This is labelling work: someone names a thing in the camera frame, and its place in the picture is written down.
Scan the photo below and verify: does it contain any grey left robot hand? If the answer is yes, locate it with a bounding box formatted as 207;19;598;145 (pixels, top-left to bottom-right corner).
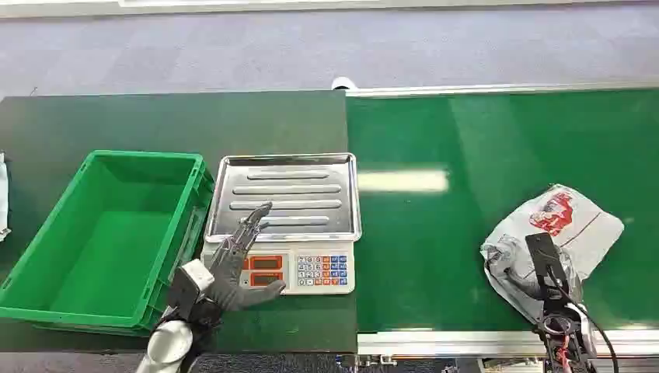
207;202;288;313

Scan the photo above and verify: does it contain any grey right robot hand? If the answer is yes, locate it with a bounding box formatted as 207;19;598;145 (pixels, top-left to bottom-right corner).
504;232;584;310

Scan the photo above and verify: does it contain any grey plastic parcel red print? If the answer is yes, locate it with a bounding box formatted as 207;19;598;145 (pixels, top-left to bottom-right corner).
479;184;626;326

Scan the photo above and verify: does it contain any white electronic scale body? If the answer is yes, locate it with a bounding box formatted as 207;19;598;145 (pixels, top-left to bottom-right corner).
200;239;357;296

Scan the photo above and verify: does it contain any steel scale tray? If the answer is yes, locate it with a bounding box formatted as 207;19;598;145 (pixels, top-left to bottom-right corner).
204;152;362;244

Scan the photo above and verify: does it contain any green conveyor belt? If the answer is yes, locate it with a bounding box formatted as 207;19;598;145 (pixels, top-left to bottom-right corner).
346;88;659;335

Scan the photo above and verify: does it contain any green plastic crate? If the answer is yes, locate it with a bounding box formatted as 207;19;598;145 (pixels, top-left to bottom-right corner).
0;150;216;337

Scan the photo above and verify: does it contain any white parcel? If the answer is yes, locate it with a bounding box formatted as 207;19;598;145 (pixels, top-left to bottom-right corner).
0;152;12;243

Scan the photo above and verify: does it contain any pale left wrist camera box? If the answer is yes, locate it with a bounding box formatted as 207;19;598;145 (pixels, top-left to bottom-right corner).
167;259;216;321

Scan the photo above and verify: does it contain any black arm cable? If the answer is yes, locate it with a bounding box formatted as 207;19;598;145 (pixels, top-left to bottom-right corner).
561;288;620;373

